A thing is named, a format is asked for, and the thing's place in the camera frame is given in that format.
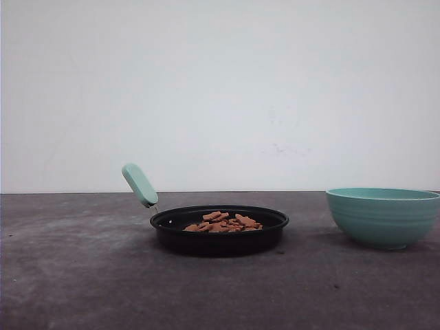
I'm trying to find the teal ceramic bowl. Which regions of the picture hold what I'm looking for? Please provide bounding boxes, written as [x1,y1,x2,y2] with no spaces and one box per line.
[326,188,439,250]

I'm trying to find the black frying pan teal handle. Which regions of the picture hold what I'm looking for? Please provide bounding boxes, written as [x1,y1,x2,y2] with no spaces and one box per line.
[121,162,289,257]

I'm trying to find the pile of brown beef cubes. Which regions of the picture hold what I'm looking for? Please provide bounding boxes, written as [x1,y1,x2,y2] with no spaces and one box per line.
[184,211,264,233]

